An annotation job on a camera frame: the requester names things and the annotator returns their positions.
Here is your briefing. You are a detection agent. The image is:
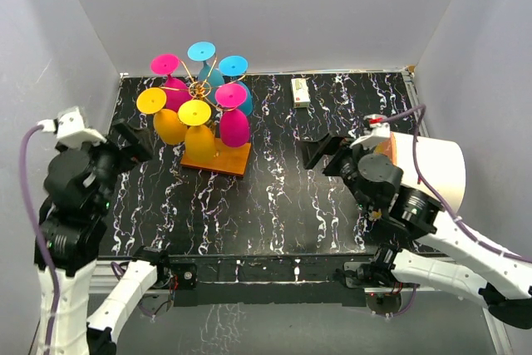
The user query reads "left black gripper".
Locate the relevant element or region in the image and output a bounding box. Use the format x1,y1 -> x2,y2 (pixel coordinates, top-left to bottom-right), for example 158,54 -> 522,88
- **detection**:
59,118 -> 153,214

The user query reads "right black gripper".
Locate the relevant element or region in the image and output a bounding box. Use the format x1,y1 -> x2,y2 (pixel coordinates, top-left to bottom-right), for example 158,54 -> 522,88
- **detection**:
299,131 -> 377,213

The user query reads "orange wine glass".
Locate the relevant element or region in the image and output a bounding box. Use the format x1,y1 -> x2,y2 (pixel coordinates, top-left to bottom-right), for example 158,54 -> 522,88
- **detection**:
178,100 -> 216,163
136,87 -> 188,145

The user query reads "orange wine glass front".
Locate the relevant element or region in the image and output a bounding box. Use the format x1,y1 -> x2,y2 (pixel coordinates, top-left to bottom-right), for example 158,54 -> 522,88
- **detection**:
178,100 -> 216,163

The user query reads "pink wine glass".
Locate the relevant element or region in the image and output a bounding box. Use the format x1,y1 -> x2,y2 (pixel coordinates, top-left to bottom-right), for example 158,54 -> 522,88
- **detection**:
215,83 -> 250,148
150,53 -> 192,112

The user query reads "blue wine glass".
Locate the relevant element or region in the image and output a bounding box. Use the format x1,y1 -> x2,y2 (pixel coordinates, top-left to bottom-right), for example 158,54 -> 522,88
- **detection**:
187,42 -> 225,103
219,55 -> 253,116

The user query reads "blue wine glass front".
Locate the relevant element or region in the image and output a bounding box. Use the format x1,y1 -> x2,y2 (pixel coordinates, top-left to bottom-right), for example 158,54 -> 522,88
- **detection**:
219,55 -> 253,116

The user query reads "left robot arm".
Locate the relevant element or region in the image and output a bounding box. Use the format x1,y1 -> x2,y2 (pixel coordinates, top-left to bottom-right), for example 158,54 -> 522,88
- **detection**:
34,119 -> 172,354

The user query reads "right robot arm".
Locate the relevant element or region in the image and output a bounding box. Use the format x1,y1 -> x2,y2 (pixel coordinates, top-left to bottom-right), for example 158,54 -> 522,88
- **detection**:
299,128 -> 531,329

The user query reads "small white box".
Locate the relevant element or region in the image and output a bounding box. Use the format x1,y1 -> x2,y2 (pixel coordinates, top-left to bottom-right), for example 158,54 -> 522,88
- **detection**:
291,78 -> 311,108

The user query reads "white bucket orange lid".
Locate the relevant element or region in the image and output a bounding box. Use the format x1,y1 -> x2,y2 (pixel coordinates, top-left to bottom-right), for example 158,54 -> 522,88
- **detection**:
374,132 -> 466,212

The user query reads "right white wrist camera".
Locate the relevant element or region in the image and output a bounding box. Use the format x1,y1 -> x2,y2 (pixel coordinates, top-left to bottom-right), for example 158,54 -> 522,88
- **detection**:
349,114 -> 391,150

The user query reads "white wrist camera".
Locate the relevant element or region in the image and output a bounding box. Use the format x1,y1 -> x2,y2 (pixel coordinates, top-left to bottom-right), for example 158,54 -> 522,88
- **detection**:
37,106 -> 107,149
349,114 -> 391,150

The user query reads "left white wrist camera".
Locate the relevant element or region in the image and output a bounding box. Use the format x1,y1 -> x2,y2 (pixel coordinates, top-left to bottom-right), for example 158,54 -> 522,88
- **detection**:
37,106 -> 107,149

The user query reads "gold wire glass rack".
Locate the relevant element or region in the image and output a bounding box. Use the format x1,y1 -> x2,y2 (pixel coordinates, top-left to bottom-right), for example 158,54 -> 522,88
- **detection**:
181,77 -> 251,176

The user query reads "black front mounting rail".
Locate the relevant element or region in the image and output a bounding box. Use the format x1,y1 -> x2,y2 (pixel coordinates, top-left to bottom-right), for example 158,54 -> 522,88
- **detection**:
136,253 -> 402,308

